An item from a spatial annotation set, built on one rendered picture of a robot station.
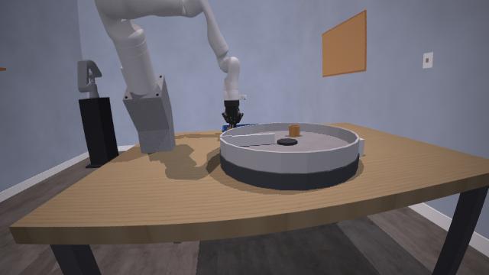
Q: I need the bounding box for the blue crate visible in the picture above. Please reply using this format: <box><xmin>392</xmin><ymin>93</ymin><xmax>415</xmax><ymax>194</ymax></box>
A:
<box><xmin>222</xmin><ymin>124</ymin><xmax>256</xmax><ymax>132</ymax></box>

